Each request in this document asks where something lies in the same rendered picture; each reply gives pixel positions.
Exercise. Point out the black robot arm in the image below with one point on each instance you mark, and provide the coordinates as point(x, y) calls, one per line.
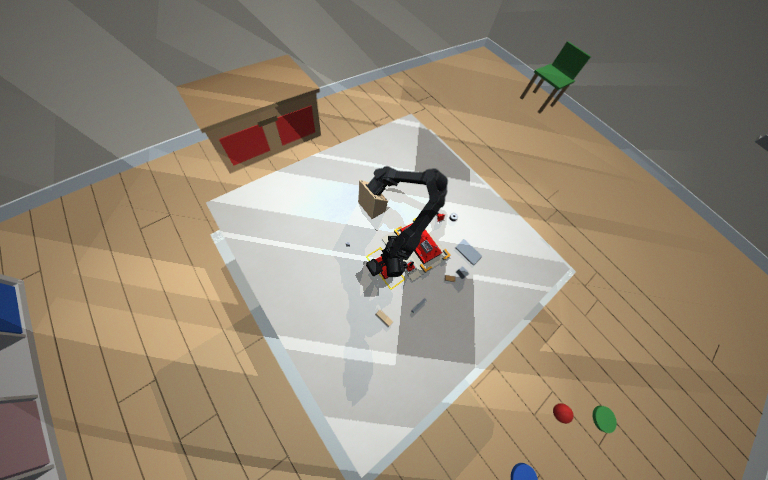
point(409, 239)

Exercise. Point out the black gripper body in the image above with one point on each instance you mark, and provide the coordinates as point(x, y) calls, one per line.
point(376, 267)

